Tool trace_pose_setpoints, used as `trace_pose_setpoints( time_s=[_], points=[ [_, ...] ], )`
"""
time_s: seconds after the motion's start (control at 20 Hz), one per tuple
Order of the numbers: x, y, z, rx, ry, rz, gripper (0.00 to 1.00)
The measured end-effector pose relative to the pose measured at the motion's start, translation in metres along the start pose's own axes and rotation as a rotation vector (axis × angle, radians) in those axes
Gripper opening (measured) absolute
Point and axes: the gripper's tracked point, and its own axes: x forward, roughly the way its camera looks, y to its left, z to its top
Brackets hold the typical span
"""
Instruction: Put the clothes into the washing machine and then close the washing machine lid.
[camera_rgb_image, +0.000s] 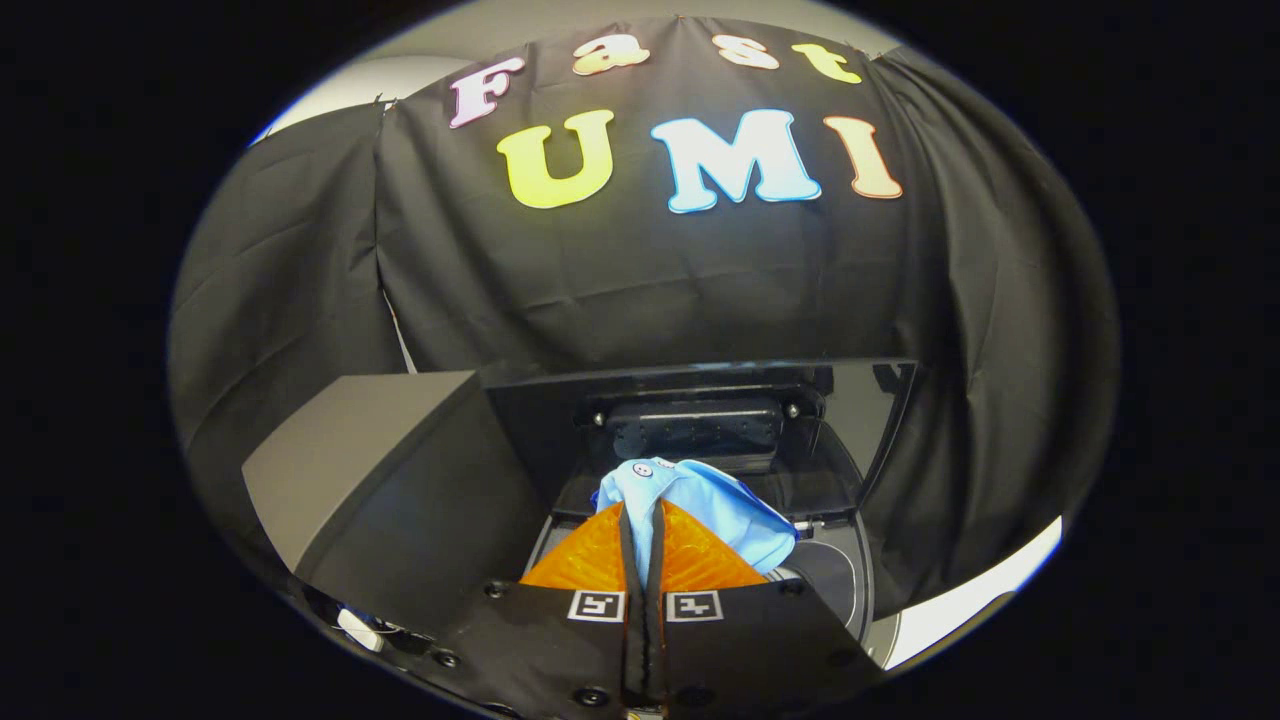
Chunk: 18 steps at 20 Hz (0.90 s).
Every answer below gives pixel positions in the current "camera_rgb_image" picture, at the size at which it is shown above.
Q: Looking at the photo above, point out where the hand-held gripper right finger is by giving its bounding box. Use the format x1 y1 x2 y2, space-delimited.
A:
645 497 886 716

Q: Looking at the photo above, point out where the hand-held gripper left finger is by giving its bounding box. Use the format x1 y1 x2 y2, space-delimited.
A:
415 500 646 716

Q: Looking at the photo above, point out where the dark grey washing machine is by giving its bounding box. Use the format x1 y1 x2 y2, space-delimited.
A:
520 440 881 671

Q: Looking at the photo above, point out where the light blue polo shirt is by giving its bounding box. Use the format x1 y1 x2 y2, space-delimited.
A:
595 457 799 586

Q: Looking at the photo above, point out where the grey cabinet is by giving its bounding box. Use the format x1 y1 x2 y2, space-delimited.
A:
242 370 549 641

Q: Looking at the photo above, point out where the black backdrop cloth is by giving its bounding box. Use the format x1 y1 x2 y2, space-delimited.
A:
168 15 1119 621

